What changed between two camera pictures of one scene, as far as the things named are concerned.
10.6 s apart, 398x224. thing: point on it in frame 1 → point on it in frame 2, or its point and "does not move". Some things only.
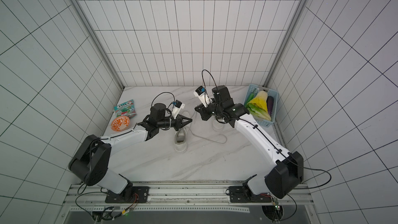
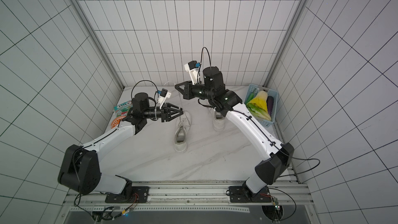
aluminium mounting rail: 82,197 does not move
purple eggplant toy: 270,101 does not move
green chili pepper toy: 250,98 does not move
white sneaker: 217,125 does not move
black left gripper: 179,124 → 167,115
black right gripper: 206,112 → 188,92
